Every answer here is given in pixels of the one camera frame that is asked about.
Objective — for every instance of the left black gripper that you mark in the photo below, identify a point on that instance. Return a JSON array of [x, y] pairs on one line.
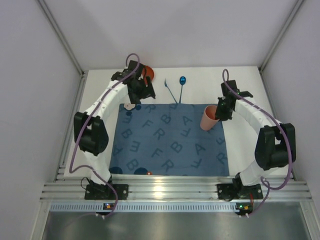
[[146, 87]]

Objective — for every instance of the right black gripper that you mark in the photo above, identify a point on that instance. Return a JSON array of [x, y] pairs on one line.
[[223, 112]]

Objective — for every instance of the pink plastic cup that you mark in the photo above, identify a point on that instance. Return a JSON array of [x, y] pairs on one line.
[[209, 118]]

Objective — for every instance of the blue lettered placemat cloth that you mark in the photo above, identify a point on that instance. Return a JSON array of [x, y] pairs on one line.
[[167, 140]]

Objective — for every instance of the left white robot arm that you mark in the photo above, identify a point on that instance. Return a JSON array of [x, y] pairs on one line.
[[89, 127]]

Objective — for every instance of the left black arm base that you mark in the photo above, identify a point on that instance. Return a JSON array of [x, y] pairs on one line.
[[103, 192]]

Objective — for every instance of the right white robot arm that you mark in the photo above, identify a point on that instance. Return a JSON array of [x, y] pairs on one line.
[[276, 142]]

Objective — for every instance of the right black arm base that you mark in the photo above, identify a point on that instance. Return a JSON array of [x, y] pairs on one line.
[[228, 192]]

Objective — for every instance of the orange-red plate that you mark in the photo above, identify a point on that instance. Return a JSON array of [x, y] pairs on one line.
[[149, 72]]

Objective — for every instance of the blue metallic spoon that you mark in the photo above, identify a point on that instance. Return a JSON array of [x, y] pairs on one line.
[[182, 82]]

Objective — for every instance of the right corner frame post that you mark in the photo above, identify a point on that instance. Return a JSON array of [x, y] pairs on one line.
[[298, 4]]

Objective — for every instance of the corner frame post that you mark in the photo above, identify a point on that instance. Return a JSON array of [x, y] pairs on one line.
[[60, 35], [298, 4]]

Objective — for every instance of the left corner frame post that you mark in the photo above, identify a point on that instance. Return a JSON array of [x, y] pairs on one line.
[[60, 35]]

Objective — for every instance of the aluminium mounting rail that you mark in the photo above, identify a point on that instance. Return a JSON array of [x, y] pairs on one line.
[[168, 188]]

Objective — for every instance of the perforated cable duct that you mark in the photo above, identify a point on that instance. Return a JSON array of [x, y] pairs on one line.
[[151, 207]]

